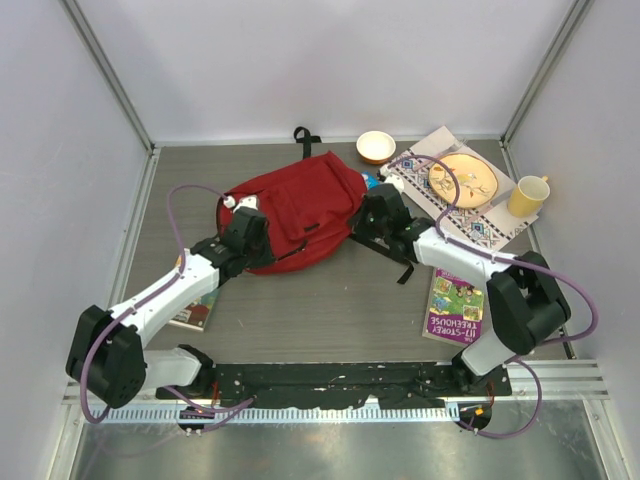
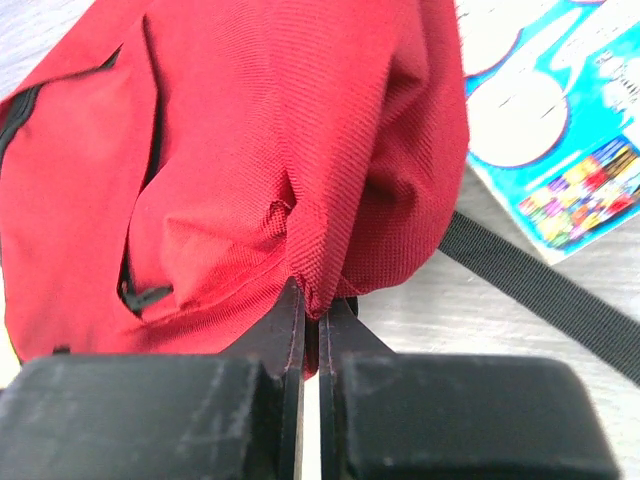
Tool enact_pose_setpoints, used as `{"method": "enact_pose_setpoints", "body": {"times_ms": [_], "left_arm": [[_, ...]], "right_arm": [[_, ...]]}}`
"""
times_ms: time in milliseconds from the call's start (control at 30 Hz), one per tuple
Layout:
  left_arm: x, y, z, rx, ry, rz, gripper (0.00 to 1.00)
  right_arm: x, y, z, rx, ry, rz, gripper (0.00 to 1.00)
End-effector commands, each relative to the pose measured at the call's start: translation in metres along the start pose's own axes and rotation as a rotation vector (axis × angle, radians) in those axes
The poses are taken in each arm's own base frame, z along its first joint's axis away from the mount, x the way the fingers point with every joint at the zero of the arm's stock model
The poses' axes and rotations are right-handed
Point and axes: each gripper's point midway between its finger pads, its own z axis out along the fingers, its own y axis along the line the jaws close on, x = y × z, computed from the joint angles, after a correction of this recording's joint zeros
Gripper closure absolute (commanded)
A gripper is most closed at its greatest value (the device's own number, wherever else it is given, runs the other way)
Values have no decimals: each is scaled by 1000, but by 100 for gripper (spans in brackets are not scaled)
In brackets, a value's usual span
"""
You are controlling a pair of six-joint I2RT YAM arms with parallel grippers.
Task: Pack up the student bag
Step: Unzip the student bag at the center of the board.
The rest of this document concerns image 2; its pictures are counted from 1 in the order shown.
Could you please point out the blue comic book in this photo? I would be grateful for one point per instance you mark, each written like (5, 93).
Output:
(553, 111)

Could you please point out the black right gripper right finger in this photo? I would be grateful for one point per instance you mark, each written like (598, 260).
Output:
(387, 415)

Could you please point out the red student backpack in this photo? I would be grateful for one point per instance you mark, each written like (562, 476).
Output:
(169, 166)

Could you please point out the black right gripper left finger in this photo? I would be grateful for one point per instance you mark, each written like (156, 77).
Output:
(234, 415)

